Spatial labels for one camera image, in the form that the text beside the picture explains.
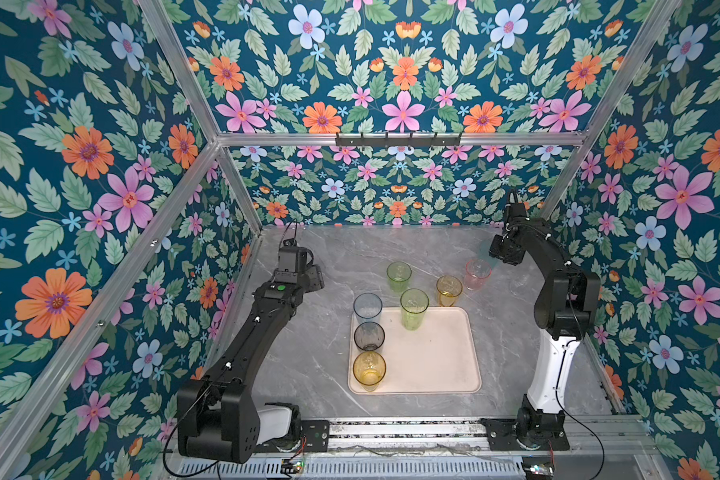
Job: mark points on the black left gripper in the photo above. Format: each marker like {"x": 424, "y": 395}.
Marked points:
{"x": 315, "y": 277}

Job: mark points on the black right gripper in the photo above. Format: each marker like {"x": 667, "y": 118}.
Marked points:
{"x": 495, "y": 250}

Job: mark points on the blue tall glass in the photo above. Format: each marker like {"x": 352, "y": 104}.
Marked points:
{"x": 367, "y": 307}

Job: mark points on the grey tall glass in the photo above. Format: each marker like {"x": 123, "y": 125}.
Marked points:
{"x": 369, "y": 336}

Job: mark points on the green short glass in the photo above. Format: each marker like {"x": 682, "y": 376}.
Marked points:
{"x": 399, "y": 275}

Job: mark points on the light green tall glass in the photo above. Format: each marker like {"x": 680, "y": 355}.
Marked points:
{"x": 414, "y": 303}

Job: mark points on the yellow tall glass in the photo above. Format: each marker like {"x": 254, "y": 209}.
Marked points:
{"x": 369, "y": 369}

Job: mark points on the beige plastic tray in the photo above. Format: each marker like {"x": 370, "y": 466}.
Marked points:
{"x": 437, "y": 358}

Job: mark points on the teal short glass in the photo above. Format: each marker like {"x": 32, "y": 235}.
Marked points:
{"x": 485, "y": 255}

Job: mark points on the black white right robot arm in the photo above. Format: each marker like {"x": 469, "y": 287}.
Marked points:
{"x": 563, "y": 312}

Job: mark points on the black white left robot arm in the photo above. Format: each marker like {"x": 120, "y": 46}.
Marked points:
{"x": 218, "y": 418}

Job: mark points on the pink short glass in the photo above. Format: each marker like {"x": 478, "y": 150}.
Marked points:
{"x": 477, "y": 271}

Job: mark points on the yellow short glass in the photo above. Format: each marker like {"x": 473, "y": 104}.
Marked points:
{"x": 449, "y": 289}

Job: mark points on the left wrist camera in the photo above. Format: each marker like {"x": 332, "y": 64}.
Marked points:
{"x": 294, "y": 263}

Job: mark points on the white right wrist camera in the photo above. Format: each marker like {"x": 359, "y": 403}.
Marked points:
{"x": 514, "y": 212}

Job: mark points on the metal hook rail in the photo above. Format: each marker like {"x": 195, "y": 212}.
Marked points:
{"x": 384, "y": 140}

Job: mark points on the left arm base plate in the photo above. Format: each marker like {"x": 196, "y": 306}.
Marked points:
{"x": 312, "y": 436}

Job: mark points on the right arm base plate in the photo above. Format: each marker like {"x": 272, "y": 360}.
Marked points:
{"x": 510, "y": 434}

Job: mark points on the white vented cable duct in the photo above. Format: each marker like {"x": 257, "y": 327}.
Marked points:
{"x": 357, "y": 468}

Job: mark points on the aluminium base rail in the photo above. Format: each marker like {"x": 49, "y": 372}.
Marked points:
{"x": 610, "y": 437}

